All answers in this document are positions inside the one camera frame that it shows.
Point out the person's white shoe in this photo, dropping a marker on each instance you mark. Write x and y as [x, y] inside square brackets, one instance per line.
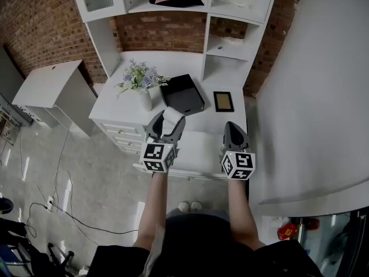
[196, 206]
[183, 206]

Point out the small red object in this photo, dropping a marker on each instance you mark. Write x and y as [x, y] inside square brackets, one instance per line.
[313, 224]

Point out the black picture frame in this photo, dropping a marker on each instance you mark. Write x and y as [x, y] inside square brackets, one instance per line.
[223, 101]

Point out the white power strip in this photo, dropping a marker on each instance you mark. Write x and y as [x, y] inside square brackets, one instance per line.
[50, 203]

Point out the person's right forearm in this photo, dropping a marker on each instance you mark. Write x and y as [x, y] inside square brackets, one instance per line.
[240, 209]

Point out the white cylindrical object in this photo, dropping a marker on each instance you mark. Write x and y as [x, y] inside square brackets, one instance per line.
[173, 115]

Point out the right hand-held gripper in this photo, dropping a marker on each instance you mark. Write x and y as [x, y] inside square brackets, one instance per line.
[239, 163]

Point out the dark-framed glass door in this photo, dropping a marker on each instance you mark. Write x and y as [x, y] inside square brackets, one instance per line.
[334, 241]

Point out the crumpled white paper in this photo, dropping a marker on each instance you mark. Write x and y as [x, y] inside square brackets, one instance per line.
[278, 221]

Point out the blue round object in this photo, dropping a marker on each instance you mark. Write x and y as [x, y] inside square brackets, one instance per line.
[5, 206]

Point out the small white side table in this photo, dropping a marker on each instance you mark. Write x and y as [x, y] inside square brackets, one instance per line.
[49, 82]

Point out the white textured vase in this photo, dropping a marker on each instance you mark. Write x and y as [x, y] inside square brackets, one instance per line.
[145, 100]

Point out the black box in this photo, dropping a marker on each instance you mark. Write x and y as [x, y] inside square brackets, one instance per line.
[181, 95]

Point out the person's black clothing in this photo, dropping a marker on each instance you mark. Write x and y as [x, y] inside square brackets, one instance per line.
[201, 247]

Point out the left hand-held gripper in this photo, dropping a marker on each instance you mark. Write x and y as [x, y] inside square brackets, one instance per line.
[157, 154]

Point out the red bag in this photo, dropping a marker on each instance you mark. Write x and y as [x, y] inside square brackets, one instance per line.
[287, 232]

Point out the black folded stand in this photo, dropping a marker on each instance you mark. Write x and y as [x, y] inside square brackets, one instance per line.
[34, 255]

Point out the person's left forearm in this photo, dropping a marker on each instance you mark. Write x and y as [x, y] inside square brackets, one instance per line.
[152, 206]

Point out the tall pale cabinet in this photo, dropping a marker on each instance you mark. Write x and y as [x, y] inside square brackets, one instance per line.
[8, 74]

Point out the artificial flower bouquet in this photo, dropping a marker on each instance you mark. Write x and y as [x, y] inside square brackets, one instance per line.
[141, 75]

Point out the white desk with hutch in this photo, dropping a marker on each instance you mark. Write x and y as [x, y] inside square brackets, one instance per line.
[201, 125]

